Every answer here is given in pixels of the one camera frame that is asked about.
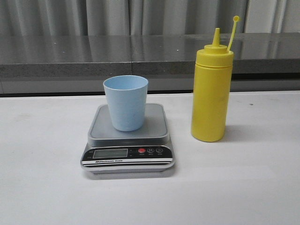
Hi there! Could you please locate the light blue plastic cup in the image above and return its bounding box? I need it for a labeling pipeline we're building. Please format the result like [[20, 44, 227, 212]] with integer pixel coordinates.
[[103, 75, 149, 131]]

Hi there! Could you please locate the yellow squeeze bottle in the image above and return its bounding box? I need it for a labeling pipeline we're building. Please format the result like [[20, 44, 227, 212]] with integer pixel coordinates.
[[191, 16, 240, 142]]

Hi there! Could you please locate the silver digital kitchen scale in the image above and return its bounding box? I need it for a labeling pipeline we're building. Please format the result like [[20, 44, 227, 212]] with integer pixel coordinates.
[[80, 103, 175, 174]]

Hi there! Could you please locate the grey stone counter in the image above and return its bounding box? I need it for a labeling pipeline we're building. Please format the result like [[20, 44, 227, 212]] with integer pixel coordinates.
[[0, 33, 300, 97]]

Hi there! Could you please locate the grey pleated curtain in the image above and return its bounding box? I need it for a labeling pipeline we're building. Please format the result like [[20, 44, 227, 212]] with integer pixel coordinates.
[[0, 0, 300, 36]]

